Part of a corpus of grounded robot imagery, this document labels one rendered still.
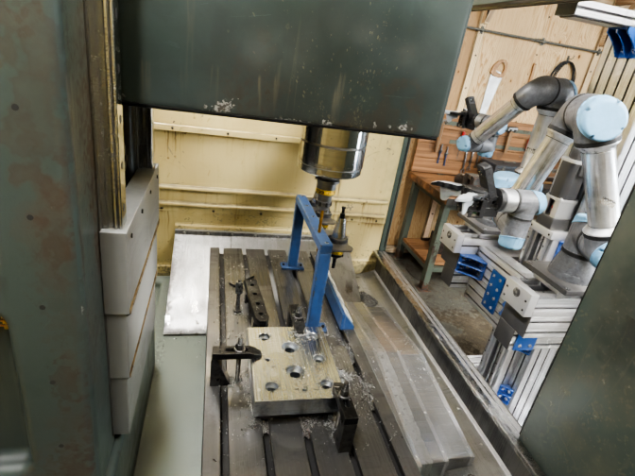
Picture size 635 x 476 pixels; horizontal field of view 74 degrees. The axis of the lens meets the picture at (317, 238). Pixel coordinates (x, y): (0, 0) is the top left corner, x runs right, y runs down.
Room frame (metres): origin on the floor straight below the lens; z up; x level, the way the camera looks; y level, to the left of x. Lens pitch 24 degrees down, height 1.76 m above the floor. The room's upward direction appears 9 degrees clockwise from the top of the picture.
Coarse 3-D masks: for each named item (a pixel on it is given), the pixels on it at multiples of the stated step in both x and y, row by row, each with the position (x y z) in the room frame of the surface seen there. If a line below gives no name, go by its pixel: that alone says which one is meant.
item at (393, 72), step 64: (128, 0) 0.79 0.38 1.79; (192, 0) 0.82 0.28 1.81; (256, 0) 0.85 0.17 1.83; (320, 0) 0.88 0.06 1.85; (384, 0) 0.91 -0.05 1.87; (448, 0) 0.95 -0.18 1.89; (128, 64) 0.79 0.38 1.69; (192, 64) 0.82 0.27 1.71; (256, 64) 0.85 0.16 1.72; (320, 64) 0.88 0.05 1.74; (384, 64) 0.92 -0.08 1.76; (448, 64) 0.96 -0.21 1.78; (384, 128) 0.93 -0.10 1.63
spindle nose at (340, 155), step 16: (304, 128) 0.99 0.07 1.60; (320, 128) 0.95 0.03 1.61; (304, 144) 0.98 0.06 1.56; (320, 144) 0.95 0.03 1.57; (336, 144) 0.95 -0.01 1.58; (352, 144) 0.96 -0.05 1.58; (304, 160) 0.97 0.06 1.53; (320, 160) 0.95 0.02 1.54; (336, 160) 0.95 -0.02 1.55; (352, 160) 0.96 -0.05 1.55; (320, 176) 0.95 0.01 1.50; (336, 176) 0.95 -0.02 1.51; (352, 176) 0.97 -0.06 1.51
